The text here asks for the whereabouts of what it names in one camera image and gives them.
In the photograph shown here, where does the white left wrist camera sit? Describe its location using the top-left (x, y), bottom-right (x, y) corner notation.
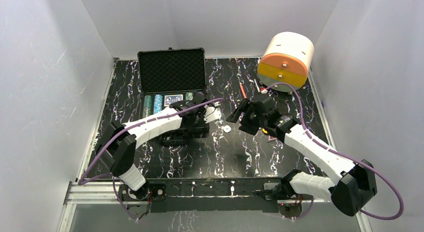
top-left (203, 102), bottom-right (222, 124)

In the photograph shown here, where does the blue poker card deck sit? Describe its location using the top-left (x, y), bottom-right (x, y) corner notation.
top-left (164, 94), bottom-right (184, 106)

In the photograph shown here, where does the black poker set case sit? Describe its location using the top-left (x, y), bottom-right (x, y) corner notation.
top-left (137, 47), bottom-right (210, 146)

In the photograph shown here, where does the blue white 5 chip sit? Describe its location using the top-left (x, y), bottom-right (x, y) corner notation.
top-left (222, 125), bottom-right (232, 133)

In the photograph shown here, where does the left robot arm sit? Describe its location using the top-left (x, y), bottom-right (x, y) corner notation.
top-left (94, 92), bottom-right (221, 200)

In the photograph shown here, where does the red triangle card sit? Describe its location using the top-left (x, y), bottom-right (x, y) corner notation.
top-left (267, 135), bottom-right (277, 143)

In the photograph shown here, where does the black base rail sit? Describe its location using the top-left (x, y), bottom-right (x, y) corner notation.
top-left (66, 177), bottom-right (365, 218)

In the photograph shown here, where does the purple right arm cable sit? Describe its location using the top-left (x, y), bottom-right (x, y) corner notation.
top-left (264, 82), bottom-right (405, 221)

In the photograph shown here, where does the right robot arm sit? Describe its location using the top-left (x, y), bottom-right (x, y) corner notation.
top-left (226, 98), bottom-right (378, 217)

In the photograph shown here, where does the round drawer cabinet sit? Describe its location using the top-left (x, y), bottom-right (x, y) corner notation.
top-left (257, 31), bottom-right (315, 94)

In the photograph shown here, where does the light blue chip stack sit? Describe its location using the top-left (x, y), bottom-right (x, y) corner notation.
top-left (153, 94), bottom-right (163, 114)

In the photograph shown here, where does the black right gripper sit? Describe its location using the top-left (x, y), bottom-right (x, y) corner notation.
top-left (226, 98), bottom-right (267, 136)

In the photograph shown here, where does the dark green chip stack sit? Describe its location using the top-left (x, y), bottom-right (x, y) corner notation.
top-left (142, 95), bottom-right (153, 118)

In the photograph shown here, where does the orange pencil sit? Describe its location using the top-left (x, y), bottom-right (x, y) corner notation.
top-left (239, 83), bottom-right (247, 99)

